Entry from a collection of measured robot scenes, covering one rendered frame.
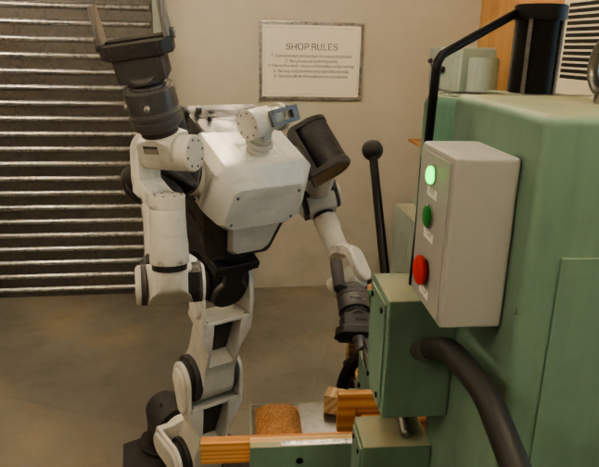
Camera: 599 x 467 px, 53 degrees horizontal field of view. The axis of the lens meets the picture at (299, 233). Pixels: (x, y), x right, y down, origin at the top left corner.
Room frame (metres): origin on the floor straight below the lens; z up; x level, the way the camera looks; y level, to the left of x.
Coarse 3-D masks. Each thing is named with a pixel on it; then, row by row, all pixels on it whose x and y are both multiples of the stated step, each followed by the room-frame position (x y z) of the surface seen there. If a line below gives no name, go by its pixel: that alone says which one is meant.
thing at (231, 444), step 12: (336, 432) 0.88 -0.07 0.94; (348, 432) 0.88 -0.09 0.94; (204, 444) 0.84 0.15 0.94; (216, 444) 0.85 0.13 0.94; (228, 444) 0.85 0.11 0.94; (240, 444) 0.85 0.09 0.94; (204, 456) 0.84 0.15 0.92; (216, 456) 0.85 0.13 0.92; (228, 456) 0.85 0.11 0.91; (240, 456) 0.85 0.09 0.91
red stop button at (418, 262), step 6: (414, 258) 0.56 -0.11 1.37; (420, 258) 0.55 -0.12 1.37; (414, 264) 0.56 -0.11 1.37; (420, 264) 0.55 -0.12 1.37; (426, 264) 0.55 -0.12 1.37; (414, 270) 0.56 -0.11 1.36; (420, 270) 0.54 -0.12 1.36; (426, 270) 0.54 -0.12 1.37; (414, 276) 0.55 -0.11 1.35; (420, 276) 0.54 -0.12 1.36; (426, 276) 0.55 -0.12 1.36; (420, 282) 0.55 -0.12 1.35
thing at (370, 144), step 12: (372, 144) 0.98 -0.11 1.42; (372, 156) 0.97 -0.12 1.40; (372, 168) 0.96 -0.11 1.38; (372, 180) 0.95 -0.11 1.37; (384, 228) 0.89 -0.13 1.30; (384, 240) 0.88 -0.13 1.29; (384, 252) 0.86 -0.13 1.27; (384, 264) 0.85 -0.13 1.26; (408, 420) 0.69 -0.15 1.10; (408, 432) 0.67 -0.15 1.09
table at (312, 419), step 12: (252, 408) 1.01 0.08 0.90; (300, 408) 1.01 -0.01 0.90; (312, 408) 1.01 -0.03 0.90; (252, 420) 0.97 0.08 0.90; (300, 420) 0.97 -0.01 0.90; (312, 420) 0.97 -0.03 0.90; (324, 420) 0.98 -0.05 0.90; (336, 420) 0.98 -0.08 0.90; (252, 432) 0.93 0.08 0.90; (312, 432) 0.94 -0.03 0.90; (324, 432) 0.94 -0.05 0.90
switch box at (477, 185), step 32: (448, 160) 0.52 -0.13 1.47; (480, 160) 0.51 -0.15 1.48; (512, 160) 0.51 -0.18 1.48; (448, 192) 0.51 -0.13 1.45; (480, 192) 0.51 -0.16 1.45; (512, 192) 0.51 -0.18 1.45; (416, 224) 0.60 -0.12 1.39; (448, 224) 0.51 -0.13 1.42; (480, 224) 0.51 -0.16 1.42; (512, 224) 0.51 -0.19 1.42; (448, 256) 0.51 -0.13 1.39; (480, 256) 0.51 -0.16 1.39; (416, 288) 0.58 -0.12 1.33; (448, 288) 0.51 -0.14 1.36; (480, 288) 0.51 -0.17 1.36; (448, 320) 0.51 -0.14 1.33; (480, 320) 0.51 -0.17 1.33
